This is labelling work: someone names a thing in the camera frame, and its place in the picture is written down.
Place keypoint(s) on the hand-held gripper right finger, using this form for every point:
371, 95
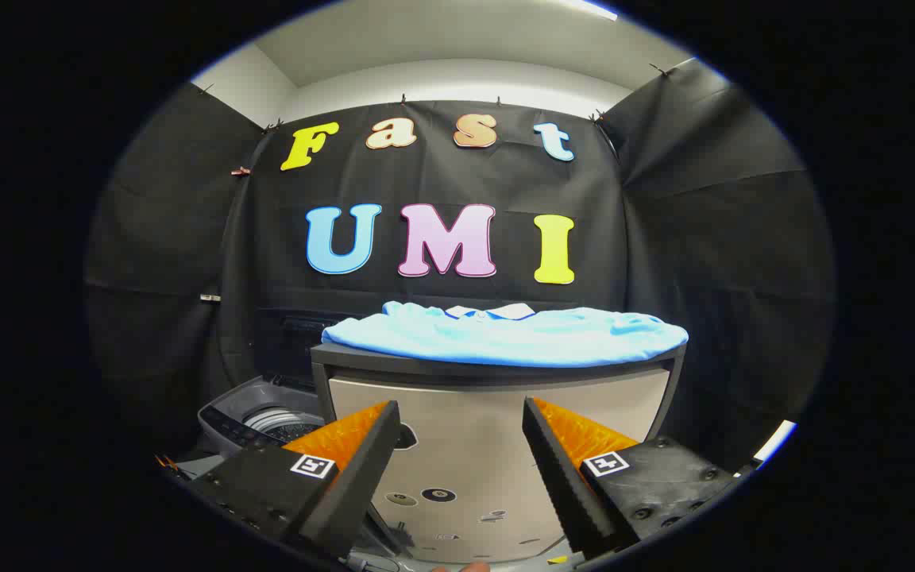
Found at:
557, 477

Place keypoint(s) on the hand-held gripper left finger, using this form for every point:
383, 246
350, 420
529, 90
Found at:
362, 477

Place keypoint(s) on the grey washing machine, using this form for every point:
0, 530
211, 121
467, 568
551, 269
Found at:
225, 425

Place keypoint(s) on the light blue polo shirt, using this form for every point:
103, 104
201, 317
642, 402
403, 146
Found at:
505, 338

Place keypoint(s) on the grey cabinet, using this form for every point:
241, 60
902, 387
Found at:
465, 429

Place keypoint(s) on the black backdrop cloth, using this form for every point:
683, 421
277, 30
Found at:
680, 238

